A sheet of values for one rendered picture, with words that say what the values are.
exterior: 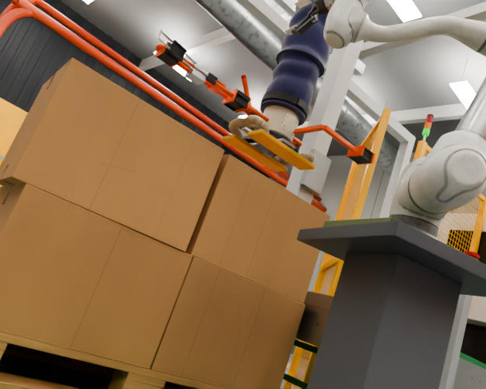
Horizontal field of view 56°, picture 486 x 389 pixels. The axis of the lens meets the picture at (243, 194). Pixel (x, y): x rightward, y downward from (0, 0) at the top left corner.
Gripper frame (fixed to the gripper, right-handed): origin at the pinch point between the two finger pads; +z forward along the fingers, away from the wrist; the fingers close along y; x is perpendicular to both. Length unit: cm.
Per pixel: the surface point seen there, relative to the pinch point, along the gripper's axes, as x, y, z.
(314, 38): 21.5, -9.6, 11.6
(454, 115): 705, -430, 384
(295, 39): 16.0, -6.7, 17.5
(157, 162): -29, 81, 1
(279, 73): 16.3, 10.9, 20.8
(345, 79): 140, -88, 115
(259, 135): 10.7, 47.6, 10.1
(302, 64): 20.9, 5.0, 12.5
